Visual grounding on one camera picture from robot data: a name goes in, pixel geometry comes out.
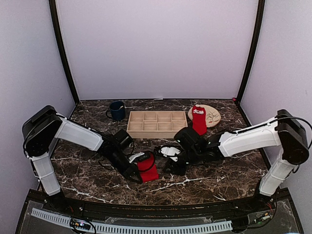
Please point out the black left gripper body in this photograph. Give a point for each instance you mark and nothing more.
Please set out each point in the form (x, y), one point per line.
(126, 171)

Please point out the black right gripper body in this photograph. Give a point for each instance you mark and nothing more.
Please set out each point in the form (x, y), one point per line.
(182, 169)

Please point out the plain red sock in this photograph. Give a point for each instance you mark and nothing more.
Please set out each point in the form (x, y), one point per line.
(147, 167)

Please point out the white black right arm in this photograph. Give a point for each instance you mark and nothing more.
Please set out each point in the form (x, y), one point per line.
(282, 130)

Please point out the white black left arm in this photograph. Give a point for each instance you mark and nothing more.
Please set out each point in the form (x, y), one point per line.
(46, 125)

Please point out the wooden compartment tray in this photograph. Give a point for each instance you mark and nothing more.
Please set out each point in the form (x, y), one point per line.
(155, 124)

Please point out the red santa sock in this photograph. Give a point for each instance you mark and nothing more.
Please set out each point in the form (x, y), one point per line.
(199, 119)

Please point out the dark blue mug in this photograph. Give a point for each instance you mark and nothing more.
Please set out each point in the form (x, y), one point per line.
(116, 111)

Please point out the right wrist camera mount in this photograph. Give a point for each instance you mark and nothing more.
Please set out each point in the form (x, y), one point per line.
(167, 151)

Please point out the white slotted cable duct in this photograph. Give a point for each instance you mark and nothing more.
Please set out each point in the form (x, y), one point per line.
(114, 225)

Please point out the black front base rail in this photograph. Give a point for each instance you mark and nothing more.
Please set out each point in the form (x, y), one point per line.
(94, 210)

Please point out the black left corner post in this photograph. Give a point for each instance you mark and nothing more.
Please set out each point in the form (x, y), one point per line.
(61, 50)

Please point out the black corner post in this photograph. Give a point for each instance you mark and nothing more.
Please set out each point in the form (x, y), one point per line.
(61, 50)
(252, 51)

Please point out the black right corner post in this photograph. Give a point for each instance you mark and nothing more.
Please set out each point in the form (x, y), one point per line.
(252, 51)

